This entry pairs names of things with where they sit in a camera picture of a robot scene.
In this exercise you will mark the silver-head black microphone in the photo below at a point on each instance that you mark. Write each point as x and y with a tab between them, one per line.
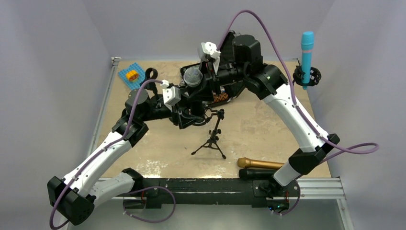
193	79

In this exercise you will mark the blue microphone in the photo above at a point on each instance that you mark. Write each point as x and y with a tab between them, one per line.
307	45

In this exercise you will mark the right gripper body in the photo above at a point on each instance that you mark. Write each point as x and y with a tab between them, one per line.
228	74

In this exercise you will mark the black microphone orange end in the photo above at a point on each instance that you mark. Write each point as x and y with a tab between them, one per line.
256	174

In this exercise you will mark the black round-base mic stand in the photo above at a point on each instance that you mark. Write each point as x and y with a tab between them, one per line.
151	73

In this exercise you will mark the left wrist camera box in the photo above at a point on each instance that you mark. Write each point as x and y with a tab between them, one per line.
171	96

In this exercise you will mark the blue building baseplate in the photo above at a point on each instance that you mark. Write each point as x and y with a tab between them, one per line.
138	82

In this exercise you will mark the black front mounting rail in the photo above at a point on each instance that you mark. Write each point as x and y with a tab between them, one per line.
216	191

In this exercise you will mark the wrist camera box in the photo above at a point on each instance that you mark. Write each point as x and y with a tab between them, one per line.
171	96
208	51

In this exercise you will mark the black poker chip case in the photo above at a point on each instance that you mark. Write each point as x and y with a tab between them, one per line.
222	95

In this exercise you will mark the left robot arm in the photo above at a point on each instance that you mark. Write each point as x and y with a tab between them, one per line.
76	195

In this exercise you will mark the gold microphone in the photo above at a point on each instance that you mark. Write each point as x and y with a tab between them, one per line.
250	163

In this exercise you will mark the shock-mount round-base stand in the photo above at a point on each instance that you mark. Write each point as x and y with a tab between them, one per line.
306	79

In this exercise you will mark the black tripod mic stand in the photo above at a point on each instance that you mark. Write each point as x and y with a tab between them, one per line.
211	142

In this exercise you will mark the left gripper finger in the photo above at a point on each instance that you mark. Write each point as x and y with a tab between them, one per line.
185	120
193	96

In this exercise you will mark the yellow orange toy brick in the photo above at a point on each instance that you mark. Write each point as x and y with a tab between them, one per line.
132	75

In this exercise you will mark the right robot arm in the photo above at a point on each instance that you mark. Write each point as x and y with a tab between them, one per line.
273	88

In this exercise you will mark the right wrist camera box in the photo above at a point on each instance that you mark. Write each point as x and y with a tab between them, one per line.
208	51

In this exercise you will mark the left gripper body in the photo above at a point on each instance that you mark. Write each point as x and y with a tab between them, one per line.
175	113

